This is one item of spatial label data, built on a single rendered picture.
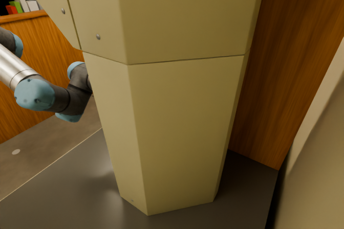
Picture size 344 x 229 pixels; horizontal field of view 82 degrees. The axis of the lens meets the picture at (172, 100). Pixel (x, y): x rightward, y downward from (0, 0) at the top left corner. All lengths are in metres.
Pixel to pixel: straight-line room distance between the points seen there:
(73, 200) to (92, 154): 0.18
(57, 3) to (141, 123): 0.25
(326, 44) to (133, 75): 0.45
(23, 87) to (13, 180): 1.76
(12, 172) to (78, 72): 1.78
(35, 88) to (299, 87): 0.66
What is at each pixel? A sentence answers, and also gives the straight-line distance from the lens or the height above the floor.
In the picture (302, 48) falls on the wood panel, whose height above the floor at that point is 1.37.
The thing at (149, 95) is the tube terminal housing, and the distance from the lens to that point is 0.35.
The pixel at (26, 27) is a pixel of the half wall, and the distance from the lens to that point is 2.50.
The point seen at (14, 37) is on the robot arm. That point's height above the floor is 1.32.
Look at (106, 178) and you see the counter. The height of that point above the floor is 0.94.
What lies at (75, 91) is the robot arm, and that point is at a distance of 0.68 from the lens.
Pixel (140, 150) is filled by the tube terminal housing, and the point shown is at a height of 1.22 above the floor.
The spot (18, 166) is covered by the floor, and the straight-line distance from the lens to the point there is 2.39.
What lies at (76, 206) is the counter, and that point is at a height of 0.94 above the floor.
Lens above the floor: 1.54
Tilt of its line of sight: 34 degrees down
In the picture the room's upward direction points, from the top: straight up
